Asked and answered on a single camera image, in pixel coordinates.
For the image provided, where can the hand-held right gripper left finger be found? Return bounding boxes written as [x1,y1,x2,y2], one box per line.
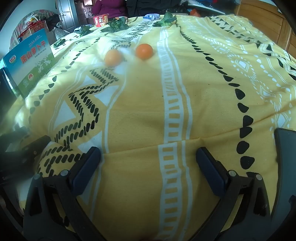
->
[23,146,107,241]

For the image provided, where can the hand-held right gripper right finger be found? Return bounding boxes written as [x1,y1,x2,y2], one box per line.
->
[196,147,280,241]

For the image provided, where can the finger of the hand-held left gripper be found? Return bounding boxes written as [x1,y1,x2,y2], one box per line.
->
[22,135,52,160]

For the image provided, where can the pale mandarin orange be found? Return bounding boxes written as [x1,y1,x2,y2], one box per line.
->
[105,49,123,67]

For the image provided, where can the bright mandarin orange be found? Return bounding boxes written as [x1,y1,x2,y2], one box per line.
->
[135,43,153,60]

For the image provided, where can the yellow patterned blanket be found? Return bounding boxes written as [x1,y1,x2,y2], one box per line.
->
[0,14,296,241]

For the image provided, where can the blue and green carton box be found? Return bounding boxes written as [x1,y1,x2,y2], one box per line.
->
[2,28,55,99]

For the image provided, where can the stack of cardboard boxes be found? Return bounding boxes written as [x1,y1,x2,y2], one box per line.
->
[17,20,56,44]

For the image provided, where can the grey room door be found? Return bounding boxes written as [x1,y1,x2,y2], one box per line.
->
[55,0,80,26]

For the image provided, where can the wooden headboard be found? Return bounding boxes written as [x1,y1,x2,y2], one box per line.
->
[236,0,293,54]

